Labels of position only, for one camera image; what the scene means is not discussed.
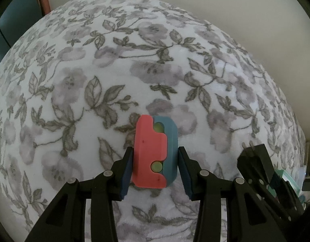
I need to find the floral grey white blanket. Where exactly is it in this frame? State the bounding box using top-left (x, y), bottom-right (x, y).
top-left (0, 0), bottom-right (307, 242)

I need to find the coral and teal toy block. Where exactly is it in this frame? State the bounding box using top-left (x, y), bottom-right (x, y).
top-left (131, 115), bottom-right (179, 189)

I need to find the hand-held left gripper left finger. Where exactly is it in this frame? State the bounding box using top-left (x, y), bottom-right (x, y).
top-left (24, 146), bottom-right (134, 242)

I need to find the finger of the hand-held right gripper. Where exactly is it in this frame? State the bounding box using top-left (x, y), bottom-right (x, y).
top-left (271, 175), bottom-right (304, 217)
top-left (238, 142), bottom-right (291, 222)

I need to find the teal shallow cardboard tray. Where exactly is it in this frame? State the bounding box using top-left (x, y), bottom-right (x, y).
top-left (267, 169), bottom-right (300, 197)

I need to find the dark teal panel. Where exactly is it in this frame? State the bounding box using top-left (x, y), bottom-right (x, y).
top-left (0, 0), bottom-right (42, 48)

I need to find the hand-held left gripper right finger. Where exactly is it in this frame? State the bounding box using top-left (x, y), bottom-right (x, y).
top-left (178, 146), bottom-right (288, 242)

